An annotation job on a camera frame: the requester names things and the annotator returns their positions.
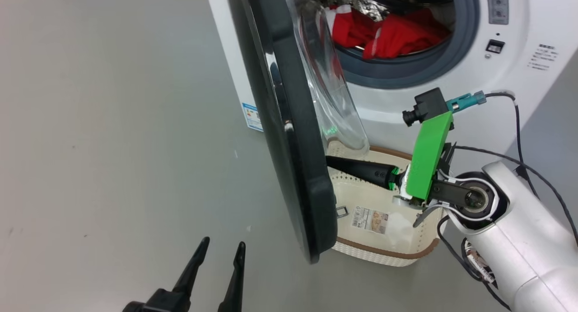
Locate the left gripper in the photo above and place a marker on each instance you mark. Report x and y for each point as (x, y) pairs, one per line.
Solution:
(167, 303)

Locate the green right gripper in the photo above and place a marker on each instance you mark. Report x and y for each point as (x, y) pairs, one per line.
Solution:
(426, 158)

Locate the dark washer door with glass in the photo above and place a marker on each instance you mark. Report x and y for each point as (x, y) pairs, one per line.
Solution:
(293, 167)

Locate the red shirt with printed logo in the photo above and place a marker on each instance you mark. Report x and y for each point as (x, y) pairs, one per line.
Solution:
(352, 30)

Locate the red shirt with white trim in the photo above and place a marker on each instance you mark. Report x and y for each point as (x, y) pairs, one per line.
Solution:
(406, 36)

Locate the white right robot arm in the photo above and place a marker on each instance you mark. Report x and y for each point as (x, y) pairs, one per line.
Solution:
(533, 239)

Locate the cream laundry basket brown rim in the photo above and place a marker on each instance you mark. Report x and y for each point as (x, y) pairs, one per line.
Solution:
(370, 199)

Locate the metal door latch hook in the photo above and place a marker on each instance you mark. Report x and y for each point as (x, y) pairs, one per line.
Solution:
(342, 211)

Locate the grey rubber door seal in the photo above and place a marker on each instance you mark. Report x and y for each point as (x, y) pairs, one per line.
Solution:
(406, 75)

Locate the black door lock socket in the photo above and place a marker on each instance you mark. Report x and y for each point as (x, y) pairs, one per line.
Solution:
(495, 46)

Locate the white front-load washing machine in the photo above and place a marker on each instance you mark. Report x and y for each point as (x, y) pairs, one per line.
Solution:
(533, 14)

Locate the paper label with barcode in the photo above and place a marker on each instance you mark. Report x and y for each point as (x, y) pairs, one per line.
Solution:
(371, 220)

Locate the blue energy label sticker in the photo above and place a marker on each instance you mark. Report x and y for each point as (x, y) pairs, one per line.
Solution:
(252, 118)

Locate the grey warning sticker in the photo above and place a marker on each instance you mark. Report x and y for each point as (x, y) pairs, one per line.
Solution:
(497, 5)

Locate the printed text label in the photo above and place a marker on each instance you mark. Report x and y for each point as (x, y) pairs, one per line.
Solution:
(543, 57)

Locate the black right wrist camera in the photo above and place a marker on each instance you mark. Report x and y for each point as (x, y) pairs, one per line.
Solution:
(426, 105)

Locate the teal right camera connector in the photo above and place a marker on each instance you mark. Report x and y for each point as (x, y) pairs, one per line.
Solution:
(465, 101)

